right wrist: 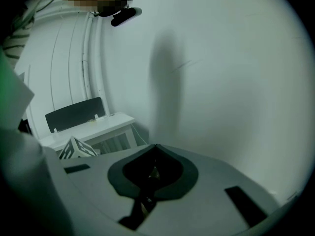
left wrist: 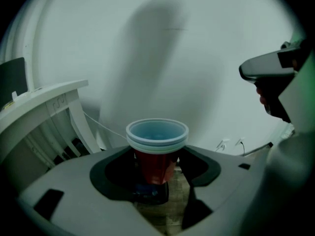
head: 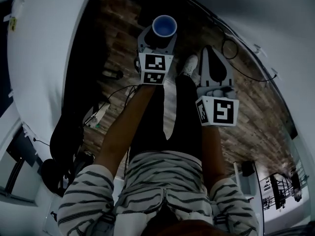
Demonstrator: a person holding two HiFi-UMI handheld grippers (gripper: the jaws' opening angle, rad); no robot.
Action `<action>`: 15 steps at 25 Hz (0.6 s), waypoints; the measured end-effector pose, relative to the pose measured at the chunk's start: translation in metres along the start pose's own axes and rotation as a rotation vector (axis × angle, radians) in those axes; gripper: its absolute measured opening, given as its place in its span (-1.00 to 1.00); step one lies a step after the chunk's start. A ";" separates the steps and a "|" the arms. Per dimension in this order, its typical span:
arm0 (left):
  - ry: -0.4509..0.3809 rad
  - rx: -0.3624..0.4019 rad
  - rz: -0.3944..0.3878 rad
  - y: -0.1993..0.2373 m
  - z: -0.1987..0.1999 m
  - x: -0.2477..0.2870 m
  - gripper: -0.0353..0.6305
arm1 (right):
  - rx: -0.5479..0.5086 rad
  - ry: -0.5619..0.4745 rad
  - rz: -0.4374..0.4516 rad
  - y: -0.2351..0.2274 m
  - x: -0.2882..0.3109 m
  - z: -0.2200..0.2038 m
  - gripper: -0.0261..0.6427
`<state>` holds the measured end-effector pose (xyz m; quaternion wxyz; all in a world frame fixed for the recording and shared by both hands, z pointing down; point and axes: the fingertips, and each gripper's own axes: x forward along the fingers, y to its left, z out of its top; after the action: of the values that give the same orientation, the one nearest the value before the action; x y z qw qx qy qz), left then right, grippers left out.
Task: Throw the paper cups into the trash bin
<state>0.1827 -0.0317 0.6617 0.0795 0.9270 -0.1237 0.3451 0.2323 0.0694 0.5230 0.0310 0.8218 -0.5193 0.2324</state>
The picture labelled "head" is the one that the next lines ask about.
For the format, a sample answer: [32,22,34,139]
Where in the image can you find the black cable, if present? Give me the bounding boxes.
[220,34,281,83]
[105,84,139,109]

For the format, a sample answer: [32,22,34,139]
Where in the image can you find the black box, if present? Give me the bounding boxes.
[241,160,256,177]

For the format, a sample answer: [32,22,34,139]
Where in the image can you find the blue paper cup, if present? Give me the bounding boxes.
[147,14,178,48]

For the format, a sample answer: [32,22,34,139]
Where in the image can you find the person's left forearm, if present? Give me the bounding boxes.
[94,83,158,172]

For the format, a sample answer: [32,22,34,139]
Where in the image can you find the person's right hand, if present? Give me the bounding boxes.
[205,88,235,99]

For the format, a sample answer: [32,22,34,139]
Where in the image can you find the striped white shirt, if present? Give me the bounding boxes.
[56,149,259,236]

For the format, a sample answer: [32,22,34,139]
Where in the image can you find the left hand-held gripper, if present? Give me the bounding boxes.
[134,27,178,86]

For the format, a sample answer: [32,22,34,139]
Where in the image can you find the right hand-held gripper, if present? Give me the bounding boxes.
[195,45,240,127]

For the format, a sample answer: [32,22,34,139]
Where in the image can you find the white shoe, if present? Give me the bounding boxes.
[176,54,200,81]

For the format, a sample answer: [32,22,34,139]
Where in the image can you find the white power strip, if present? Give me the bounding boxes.
[83,101,111,130]

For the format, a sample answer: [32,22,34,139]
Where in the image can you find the black metal rack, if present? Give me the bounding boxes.
[262,173,297,210]

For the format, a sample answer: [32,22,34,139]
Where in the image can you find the person's right forearm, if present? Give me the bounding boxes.
[200,123,234,190]

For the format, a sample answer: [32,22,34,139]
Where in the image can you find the black trousers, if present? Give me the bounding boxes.
[127,73,205,158]

